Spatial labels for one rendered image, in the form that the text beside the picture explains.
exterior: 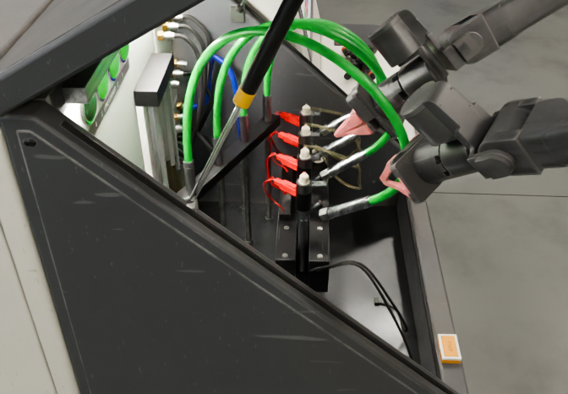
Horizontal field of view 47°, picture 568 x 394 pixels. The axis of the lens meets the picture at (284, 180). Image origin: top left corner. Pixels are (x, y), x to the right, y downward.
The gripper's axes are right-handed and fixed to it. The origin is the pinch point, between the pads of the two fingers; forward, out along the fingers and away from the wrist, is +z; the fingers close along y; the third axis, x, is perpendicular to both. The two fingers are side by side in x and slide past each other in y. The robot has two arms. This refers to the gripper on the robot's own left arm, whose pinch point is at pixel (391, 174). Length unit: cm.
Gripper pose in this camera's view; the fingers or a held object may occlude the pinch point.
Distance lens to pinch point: 98.3
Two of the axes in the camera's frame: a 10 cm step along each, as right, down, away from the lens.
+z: -4.3, 1.6, 8.9
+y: -6.8, 5.9, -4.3
